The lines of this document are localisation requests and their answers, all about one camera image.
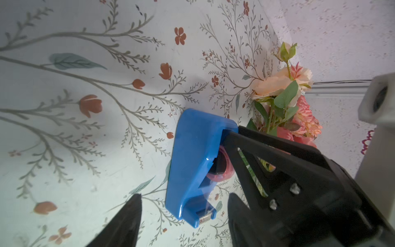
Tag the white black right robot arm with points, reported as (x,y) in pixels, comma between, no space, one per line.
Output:
(376,174)

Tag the mixed pastel flower bouquet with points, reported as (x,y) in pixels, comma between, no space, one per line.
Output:
(279,100)

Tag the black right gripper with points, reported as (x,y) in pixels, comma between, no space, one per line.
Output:
(312,201)

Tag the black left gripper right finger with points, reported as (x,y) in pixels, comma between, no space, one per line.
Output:
(245,228)

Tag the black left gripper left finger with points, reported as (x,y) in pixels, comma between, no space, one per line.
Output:
(123,229)

